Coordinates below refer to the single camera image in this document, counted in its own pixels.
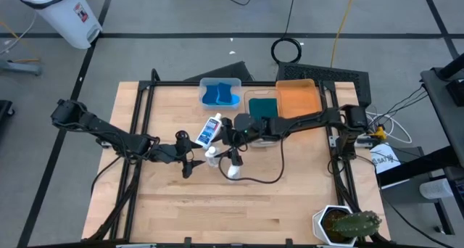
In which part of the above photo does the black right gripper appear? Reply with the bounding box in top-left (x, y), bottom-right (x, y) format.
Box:
top-left (216, 117), bottom-right (244, 166)

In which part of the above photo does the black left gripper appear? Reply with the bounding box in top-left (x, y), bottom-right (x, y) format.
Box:
top-left (155, 131), bottom-right (206, 179)

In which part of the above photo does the wide white jar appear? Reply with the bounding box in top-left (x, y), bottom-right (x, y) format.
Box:
top-left (227, 163), bottom-right (242, 180)

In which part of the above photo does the dark green cloth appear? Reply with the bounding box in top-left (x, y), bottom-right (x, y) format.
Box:
top-left (248, 97), bottom-right (279, 121)

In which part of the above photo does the clear plastic bin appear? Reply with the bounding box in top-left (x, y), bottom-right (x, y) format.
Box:
top-left (243, 88), bottom-right (280, 148)

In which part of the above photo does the frosted white plastic bin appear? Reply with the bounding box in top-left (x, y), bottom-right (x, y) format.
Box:
top-left (198, 77), bottom-right (243, 110)

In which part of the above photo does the orange plastic bin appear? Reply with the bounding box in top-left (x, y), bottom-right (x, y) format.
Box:
top-left (275, 78), bottom-right (323, 119)

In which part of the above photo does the white hexagonal plant pot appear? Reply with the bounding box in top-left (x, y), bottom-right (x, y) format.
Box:
top-left (312, 204), bottom-right (358, 247)

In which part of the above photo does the green cactus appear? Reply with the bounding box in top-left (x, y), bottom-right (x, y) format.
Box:
top-left (331, 210), bottom-right (382, 239)

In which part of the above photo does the white printed bag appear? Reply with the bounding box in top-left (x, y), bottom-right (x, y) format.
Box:
top-left (369, 142), bottom-right (402, 175)

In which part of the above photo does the white trash can black rim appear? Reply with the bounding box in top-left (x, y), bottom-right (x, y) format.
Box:
top-left (16, 0), bottom-right (104, 50)

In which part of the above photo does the grey floor stand foot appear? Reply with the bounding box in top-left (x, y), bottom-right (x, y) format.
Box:
top-left (0, 58), bottom-right (43, 77)

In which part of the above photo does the grey cylinder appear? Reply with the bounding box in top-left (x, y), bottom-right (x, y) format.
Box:
top-left (419, 178), bottom-right (454, 200)

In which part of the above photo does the black desk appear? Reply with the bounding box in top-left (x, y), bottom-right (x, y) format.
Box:
top-left (420, 51), bottom-right (464, 158)

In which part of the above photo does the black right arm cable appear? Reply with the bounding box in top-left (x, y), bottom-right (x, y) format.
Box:
top-left (218, 139), bottom-right (286, 186)

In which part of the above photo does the black aluminium table frame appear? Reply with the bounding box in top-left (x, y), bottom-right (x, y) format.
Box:
top-left (82, 68), bottom-right (391, 248)

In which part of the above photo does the coiled black cable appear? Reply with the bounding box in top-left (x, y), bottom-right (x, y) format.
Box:
top-left (270, 0), bottom-right (303, 65)

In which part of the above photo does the thin yellow cable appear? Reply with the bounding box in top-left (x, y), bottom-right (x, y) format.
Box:
top-left (329, 0), bottom-right (358, 68)

